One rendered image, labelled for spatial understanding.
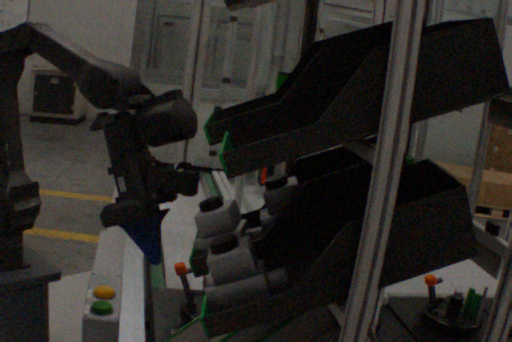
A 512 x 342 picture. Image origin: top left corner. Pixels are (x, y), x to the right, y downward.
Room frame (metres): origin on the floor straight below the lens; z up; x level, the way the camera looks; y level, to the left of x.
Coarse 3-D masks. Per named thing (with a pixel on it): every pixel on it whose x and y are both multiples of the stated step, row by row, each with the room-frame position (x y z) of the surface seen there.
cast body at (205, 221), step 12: (204, 204) 0.71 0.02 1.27; (216, 204) 0.71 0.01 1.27; (228, 204) 0.71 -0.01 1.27; (204, 216) 0.70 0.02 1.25; (216, 216) 0.70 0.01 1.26; (228, 216) 0.70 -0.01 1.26; (240, 216) 0.73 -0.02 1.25; (204, 228) 0.70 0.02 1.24; (216, 228) 0.70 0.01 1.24; (228, 228) 0.70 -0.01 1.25; (240, 228) 0.70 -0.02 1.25; (204, 240) 0.70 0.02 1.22; (252, 240) 0.71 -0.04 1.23; (204, 252) 0.71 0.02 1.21
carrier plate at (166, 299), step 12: (156, 288) 1.10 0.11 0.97; (168, 288) 1.11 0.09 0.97; (156, 300) 1.05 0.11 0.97; (168, 300) 1.06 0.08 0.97; (180, 300) 1.06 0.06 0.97; (156, 312) 1.00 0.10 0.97; (168, 312) 1.00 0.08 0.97; (156, 324) 0.95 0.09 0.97; (168, 324) 0.96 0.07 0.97; (180, 324) 0.96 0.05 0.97; (156, 336) 0.91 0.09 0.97; (168, 336) 0.91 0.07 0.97
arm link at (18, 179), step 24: (24, 48) 0.95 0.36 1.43; (0, 72) 0.90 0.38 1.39; (0, 96) 0.90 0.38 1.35; (0, 120) 0.90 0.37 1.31; (0, 144) 0.90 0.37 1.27; (0, 168) 0.90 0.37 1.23; (24, 168) 0.92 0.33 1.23; (0, 192) 0.88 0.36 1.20; (24, 192) 0.89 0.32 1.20; (24, 216) 0.89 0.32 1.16
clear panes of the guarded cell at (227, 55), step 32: (160, 0) 2.30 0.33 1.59; (192, 0) 2.32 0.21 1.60; (448, 0) 2.41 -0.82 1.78; (480, 0) 2.15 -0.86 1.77; (160, 32) 2.30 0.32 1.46; (224, 32) 2.34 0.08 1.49; (320, 32) 2.40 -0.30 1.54; (160, 64) 2.31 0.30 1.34; (224, 64) 2.34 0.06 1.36; (224, 96) 2.35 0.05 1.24; (448, 128) 2.26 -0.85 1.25; (160, 160) 2.31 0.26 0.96; (448, 160) 2.22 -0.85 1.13
